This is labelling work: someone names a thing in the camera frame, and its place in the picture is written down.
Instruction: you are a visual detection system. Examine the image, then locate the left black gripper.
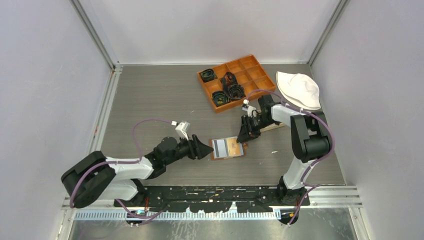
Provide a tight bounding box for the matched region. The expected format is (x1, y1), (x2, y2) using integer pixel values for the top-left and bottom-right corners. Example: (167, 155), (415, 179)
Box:
(164, 132), (214, 166)

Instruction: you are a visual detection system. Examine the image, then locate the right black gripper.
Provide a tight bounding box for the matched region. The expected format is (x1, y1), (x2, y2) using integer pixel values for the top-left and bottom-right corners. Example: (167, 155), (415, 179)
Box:
(237, 114), (277, 144)

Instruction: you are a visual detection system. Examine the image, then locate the orange gold credit card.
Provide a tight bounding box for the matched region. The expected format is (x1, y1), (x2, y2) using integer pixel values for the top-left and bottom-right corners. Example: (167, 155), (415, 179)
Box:
(226, 137), (244, 157)

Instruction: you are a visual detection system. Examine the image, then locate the brown leather card holder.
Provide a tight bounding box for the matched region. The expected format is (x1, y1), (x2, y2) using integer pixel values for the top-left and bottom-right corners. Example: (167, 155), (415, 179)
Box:
(209, 136), (249, 161)

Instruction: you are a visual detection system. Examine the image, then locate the beige oval card tray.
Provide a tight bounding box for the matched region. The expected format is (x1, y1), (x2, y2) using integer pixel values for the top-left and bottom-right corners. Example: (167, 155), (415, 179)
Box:
(260, 123), (286, 133)

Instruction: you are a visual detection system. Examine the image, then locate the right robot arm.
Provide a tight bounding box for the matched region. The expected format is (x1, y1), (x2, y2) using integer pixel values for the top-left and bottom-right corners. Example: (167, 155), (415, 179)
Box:
(237, 94), (334, 206)

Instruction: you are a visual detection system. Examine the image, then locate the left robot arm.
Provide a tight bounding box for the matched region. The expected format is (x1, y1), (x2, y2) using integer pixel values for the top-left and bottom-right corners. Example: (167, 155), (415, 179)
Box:
(61, 134), (214, 209)

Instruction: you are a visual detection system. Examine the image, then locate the rolled dark belt bottom-left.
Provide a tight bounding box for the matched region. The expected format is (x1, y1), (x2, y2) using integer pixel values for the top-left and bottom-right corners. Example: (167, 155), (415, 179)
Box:
(211, 90), (230, 107)

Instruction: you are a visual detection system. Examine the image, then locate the rolled dark belt centre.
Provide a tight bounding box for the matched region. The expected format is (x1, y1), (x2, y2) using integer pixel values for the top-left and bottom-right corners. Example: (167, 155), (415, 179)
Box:
(220, 71), (246, 101)

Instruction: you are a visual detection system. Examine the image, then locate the orange wooden divider tray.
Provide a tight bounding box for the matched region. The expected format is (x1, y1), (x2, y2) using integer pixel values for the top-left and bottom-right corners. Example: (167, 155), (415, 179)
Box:
(196, 54), (277, 113)

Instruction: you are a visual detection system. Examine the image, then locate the white bucket hat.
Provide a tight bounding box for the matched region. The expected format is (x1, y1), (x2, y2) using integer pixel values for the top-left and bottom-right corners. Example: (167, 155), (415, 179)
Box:
(275, 71), (322, 110)

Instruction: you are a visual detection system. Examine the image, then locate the rolled dark belt top-left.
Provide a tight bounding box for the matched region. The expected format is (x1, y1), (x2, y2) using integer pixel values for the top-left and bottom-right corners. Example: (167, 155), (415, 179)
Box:
(199, 68), (217, 83)

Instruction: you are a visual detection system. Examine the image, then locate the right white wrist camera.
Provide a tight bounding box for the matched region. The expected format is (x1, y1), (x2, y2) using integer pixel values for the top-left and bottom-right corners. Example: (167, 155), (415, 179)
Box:
(241, 99), (258, 118)

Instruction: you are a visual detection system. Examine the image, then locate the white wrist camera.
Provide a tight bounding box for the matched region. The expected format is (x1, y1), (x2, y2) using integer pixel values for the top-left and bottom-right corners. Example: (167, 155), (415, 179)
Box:
(171, 121), (191, 140)
(241, 99), (258, 118)

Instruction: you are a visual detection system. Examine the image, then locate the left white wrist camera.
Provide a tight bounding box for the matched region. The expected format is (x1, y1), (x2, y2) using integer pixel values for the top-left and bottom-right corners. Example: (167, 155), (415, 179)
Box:
(171, 121), (191, 140)

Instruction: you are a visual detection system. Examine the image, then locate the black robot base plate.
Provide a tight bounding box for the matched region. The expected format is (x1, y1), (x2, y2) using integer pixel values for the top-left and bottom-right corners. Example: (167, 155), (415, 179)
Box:
(113, 185), (311, 224)

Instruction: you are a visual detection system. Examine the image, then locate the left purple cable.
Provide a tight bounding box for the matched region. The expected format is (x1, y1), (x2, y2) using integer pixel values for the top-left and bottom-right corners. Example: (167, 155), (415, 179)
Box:
(69, 118), (176, 227)

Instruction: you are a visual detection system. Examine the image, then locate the aluminium frame rail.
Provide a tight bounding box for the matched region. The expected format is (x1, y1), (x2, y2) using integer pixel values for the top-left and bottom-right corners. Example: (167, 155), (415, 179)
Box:
(61, 187), (364, 210)

